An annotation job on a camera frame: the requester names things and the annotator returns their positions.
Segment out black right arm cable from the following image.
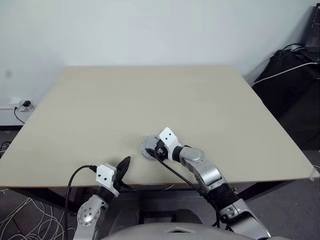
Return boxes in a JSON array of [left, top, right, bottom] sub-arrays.
[[154, 149, 222, 230]]

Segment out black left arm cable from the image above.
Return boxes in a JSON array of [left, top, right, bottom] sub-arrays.
[[64, 164, 99, 240]]

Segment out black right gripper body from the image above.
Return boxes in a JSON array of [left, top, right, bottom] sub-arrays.
[[155, 140, 171, 161]]

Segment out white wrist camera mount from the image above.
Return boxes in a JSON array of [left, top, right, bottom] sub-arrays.
[[157, 127, 181, 161], [95, 163, 120, 198]]

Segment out thin black adapter cable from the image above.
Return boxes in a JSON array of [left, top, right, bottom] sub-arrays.
[[13, 105, 26, 125]]

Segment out white wall power strip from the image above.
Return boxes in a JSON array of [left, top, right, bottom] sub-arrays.
[[0, 98, 37, 113]]

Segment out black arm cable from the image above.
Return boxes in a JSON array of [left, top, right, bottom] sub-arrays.
[[154, 149, 222, 230], [64, 164, 99, 240]]

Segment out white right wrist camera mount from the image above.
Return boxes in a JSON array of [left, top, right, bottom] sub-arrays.
[[157, 127, 181, 161]]

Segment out white floor cable tangle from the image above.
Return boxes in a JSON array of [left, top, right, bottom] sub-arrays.
[[0, 186, 67, 240]]

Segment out large black case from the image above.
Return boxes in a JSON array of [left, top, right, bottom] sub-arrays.
[[250, 49, 320, 151]]

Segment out grey robot torso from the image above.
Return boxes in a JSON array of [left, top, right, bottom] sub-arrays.
[[99, 223, 251, 240]]

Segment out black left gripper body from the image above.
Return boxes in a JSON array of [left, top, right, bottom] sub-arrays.
[[112, 172, 126, 192]]

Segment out black table frame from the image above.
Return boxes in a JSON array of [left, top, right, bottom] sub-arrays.
[[0, 177, 312, 219]]

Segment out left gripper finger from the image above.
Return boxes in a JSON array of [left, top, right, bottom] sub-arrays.
[[119, 181, 140, 193], [114, 155, 132, 181]]

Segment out white cable on case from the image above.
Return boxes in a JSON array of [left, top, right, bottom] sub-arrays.
[[251, 61, 319, 85]]

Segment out black cables behind case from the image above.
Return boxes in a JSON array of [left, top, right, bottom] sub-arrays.
[[281, 43, 306, 54]]

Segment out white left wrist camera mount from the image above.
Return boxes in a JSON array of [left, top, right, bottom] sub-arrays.
[[95, 163, 120, 198]]

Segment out copper wound motor stator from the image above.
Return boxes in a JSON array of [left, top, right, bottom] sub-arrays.
[[138, 139, 163, 162]]

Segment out clear table corner guard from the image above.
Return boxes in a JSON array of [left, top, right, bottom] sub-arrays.
[[309, 165, 320, 181]]

